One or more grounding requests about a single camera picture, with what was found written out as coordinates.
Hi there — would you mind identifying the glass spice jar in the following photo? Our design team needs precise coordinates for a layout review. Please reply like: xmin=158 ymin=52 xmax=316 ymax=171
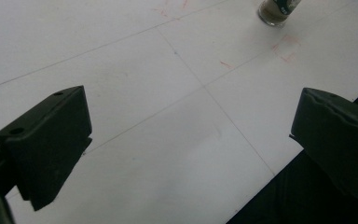
xmin=257 ymin=0 xmax=302 ymax=28

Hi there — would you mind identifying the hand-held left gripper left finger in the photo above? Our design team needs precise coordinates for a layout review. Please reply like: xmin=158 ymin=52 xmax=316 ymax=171
xmin=0 ymin=85 xmax=93 ymax=212

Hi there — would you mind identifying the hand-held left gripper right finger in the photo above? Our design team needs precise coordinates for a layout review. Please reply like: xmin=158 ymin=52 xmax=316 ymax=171
xmin=289 ymin=87 xmax=358 ymax=203

